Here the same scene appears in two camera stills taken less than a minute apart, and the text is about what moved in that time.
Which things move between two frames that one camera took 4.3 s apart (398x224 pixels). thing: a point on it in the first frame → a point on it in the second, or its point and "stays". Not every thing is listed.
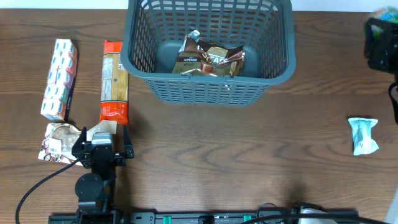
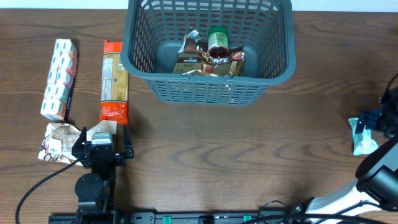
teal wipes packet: [363, 142] stays
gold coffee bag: [198, 56] stays
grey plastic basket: [155, 30] stays
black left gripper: [101, 154] stays
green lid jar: [388, 13] → [218, 42]
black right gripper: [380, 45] → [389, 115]
